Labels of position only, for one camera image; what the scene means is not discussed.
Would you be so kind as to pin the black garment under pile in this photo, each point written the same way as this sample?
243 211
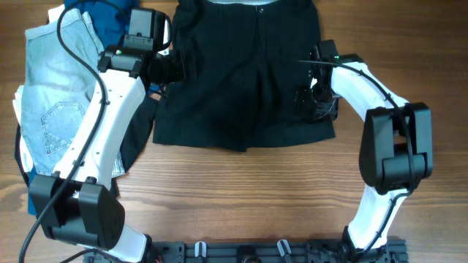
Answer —
134 141

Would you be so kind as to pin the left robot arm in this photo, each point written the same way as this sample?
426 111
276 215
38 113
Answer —
74 204

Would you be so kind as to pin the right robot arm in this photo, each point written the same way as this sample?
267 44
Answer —
396 151

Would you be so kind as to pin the light denim shorts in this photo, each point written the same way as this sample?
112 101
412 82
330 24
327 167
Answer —
55 95

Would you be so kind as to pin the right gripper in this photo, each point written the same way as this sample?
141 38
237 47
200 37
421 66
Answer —
303 98

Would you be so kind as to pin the white garment in pile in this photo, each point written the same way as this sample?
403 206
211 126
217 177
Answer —
18 109

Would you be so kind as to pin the black shorts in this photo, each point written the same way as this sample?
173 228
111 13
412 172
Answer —
248 77

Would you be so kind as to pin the blue t-shirt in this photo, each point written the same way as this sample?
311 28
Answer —
106 22

